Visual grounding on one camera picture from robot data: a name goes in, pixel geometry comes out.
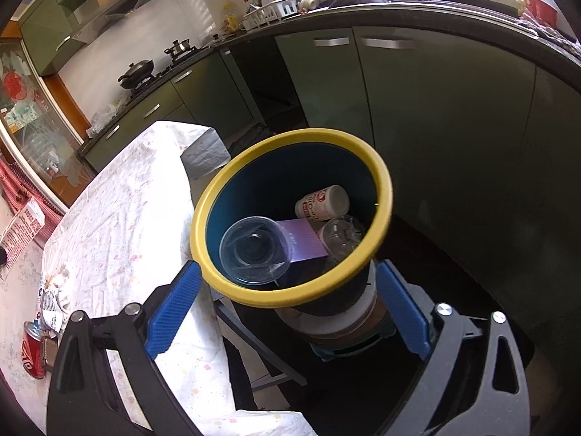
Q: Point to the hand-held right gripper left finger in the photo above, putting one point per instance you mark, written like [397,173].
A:
[174,313]

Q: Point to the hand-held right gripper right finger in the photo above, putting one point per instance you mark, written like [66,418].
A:
[406,309]

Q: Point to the clear plastic water bottle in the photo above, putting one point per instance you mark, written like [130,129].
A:
[340,236]

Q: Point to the clear plastic cup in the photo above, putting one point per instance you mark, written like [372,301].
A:
[254,247]

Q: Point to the purple box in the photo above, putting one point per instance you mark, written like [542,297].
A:
[304,240]

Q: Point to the white bottle with red label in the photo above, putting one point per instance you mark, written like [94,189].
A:
[322,202]

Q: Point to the red soda can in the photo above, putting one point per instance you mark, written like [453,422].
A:
[31,354]

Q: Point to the dark trash bin yellow rim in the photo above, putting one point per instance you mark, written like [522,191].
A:
[254,181]

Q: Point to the teal plastic stool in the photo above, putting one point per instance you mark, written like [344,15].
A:
[354,349]

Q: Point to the white dotted tablecloth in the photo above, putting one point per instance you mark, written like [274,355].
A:
[127,218]

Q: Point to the silver snack wrapper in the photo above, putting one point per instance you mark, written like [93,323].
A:
[50,304]

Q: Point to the red white paper carton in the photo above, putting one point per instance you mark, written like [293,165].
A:
[25,231]

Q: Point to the green lower cabinets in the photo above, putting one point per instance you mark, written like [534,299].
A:
[454,122]

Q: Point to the green cabinets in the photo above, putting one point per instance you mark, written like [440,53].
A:
[454,122]
[41,32]

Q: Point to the white plastic bags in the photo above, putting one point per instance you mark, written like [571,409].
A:
[104,120]

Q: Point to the frosted glass sliding door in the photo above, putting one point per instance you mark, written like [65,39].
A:
[45,122]

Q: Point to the black gas stove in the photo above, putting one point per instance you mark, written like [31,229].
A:
[156,74]

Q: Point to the black wok with lid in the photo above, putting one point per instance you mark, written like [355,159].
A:
[136,71]

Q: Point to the small metal pot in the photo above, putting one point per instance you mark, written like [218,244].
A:
[179,47]

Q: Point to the steel range hood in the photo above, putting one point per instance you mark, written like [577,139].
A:
[118,9]

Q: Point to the green upper cabinets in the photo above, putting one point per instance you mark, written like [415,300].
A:
[41,32]

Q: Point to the patterned dish cloth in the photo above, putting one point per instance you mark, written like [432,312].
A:
[553,34]

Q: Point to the white dish rack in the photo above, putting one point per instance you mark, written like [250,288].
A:
[272,11]

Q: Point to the red plastic container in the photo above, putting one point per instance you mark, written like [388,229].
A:
[540,9]

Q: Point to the grey metal table frame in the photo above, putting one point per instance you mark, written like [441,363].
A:
[263,349]

